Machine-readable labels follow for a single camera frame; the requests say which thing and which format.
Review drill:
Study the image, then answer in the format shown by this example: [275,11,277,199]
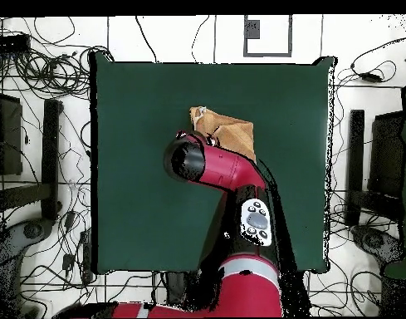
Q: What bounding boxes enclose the tan terry towel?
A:
[188,106,257,164]

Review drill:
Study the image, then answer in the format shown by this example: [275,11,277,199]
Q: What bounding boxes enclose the dark green table cloth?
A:
[89,51,338,275]

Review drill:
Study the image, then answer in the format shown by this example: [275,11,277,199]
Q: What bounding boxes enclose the small black power adapter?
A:
[61,253,76,272]
[63,210,77,231]

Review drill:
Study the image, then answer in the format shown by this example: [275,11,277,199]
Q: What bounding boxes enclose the black metal stand base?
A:
[0,98,64,222]
[344,109,406,228]

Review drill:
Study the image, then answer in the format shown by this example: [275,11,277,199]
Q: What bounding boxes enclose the long black power strip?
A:
[80,229,95,284]

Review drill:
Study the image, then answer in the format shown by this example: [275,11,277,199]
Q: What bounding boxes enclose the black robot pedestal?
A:
[162,270,223,313]

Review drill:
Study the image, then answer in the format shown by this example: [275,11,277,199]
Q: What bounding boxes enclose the dark wheeled stand foot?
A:
[0,217,56,318]
[350,224,406,270]

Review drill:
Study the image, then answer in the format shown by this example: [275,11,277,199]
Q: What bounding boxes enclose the grey square floor frame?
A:
[242,14,294,58]

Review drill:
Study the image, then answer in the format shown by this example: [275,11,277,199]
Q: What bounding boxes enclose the black flat panel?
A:
[367,110,406,200]
[0,91,23,176]

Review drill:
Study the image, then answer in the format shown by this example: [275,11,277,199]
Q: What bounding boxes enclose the tangled black cables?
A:
[0,16,115,101]

